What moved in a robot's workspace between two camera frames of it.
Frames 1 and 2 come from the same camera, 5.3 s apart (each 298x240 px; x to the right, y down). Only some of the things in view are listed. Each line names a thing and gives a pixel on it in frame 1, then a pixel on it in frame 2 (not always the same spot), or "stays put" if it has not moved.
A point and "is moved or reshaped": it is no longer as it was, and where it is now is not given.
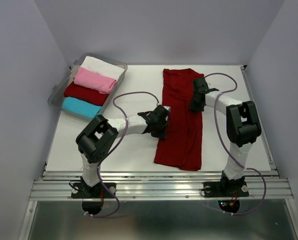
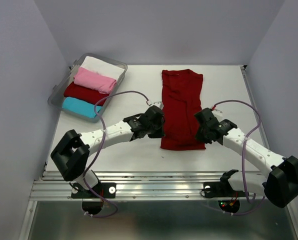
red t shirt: x=182 y=148 is moved or reshaped
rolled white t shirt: x=102 y=67 stays put
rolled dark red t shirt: x=77 y=92 stays put
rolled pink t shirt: x=94 y=80 stays put
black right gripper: x=193 y=106 to x=198 y=136
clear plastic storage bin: x=88 y=86 stays put
